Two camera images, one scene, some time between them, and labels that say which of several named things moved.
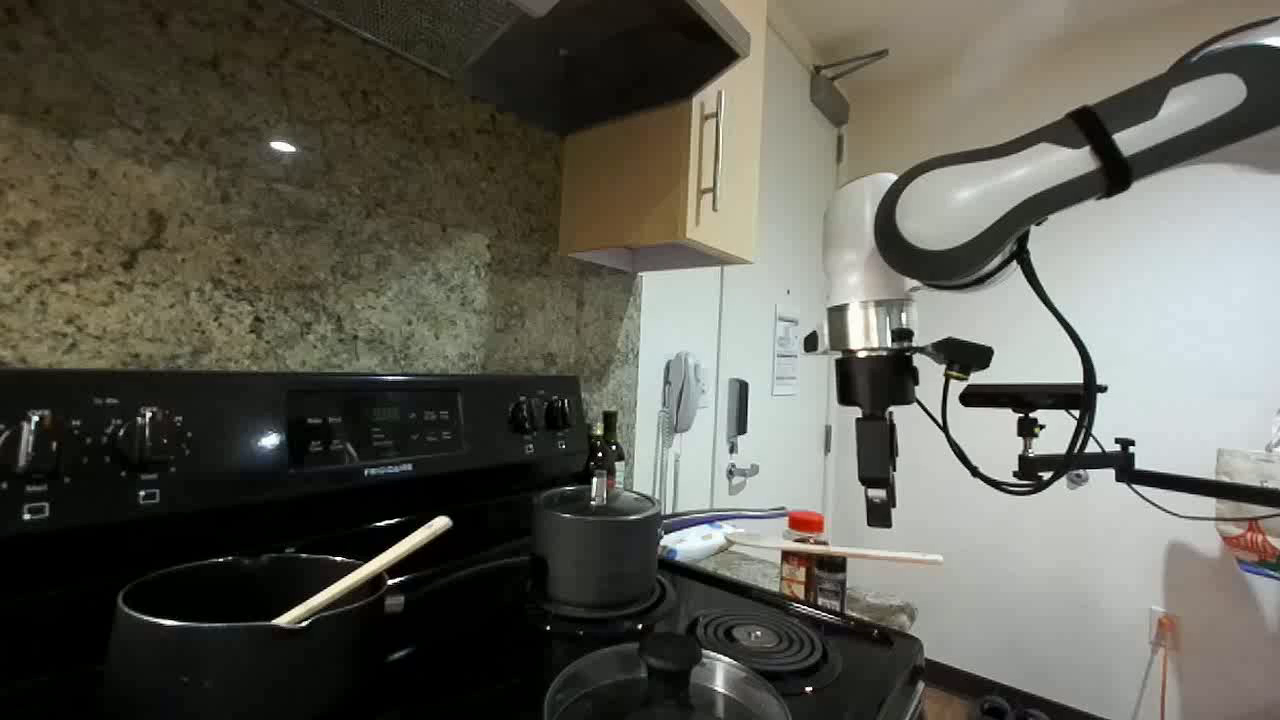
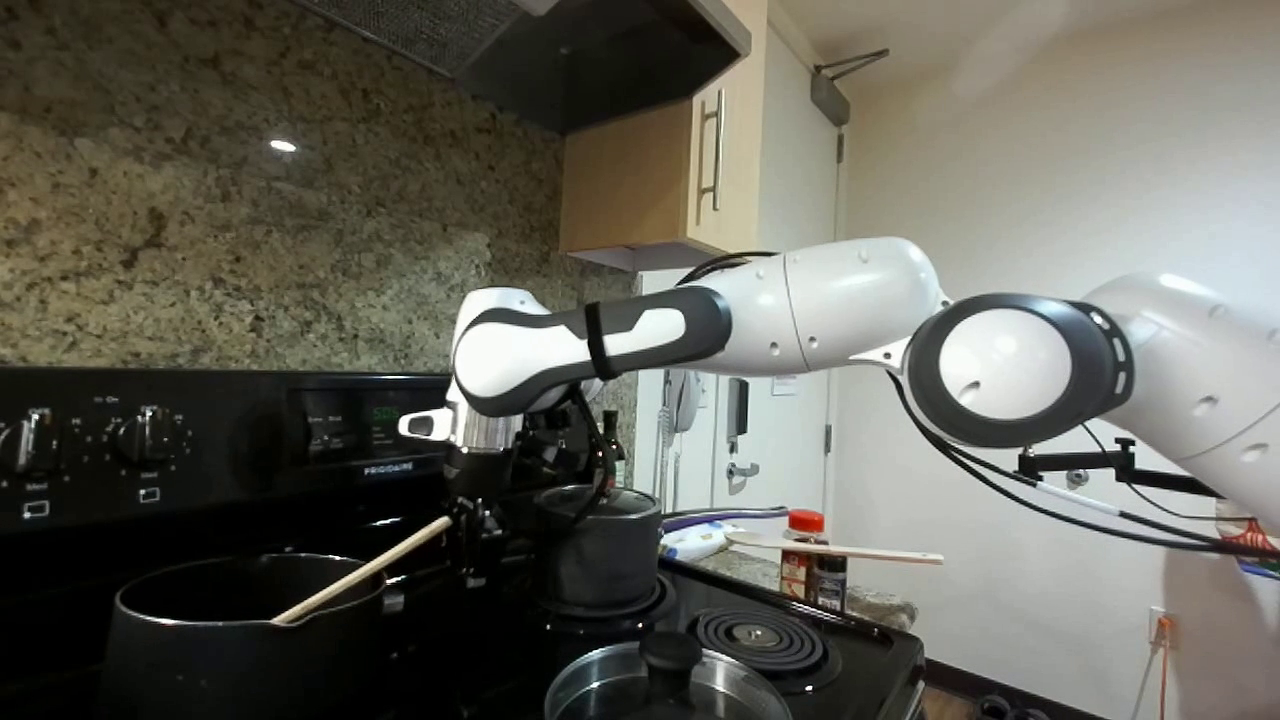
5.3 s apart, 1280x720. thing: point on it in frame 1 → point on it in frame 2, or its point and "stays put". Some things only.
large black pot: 206,642 stays put
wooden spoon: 365,570 stays put
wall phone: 681,380 stays put
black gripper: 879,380 → 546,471
